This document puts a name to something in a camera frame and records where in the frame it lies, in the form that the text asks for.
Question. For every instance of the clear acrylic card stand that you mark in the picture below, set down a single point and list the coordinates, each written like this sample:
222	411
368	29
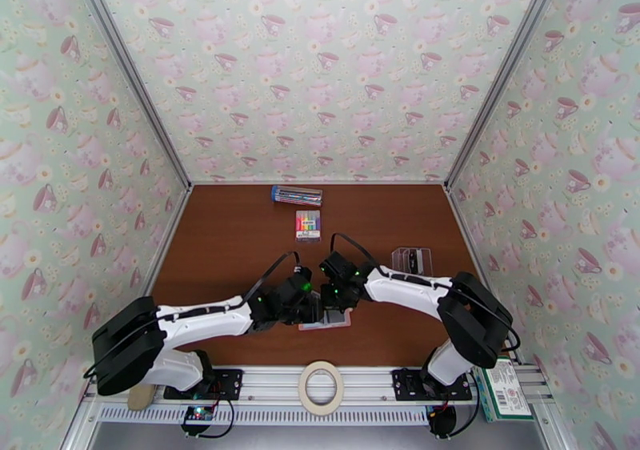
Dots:
425	259

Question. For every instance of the dark credit card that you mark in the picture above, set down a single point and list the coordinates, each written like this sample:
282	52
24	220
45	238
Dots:
414	259

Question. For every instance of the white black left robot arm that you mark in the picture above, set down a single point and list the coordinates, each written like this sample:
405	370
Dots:
210	316

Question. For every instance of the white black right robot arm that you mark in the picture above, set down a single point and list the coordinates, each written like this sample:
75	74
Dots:
410	286

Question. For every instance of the small circuit board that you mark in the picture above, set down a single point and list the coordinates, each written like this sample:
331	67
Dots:
198	414

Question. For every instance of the pink leather card holder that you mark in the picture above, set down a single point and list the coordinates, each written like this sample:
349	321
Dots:
337	327

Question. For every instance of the pack of coloured highlighters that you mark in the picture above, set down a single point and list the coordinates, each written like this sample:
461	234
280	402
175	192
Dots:
308	226

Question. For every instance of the aluminium frame post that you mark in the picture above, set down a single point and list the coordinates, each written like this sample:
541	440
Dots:
130	73
505	73

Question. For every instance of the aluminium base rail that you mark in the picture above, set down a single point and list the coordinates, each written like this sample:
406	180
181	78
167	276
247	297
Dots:
270	383

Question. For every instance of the green white cardboard box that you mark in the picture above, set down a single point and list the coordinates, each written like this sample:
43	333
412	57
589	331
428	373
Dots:
505	393

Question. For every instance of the blue pencil tube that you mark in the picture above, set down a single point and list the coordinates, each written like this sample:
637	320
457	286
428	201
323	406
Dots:
296	195

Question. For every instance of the white masking tape roll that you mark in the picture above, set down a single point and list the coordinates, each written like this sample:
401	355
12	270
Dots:
303	388

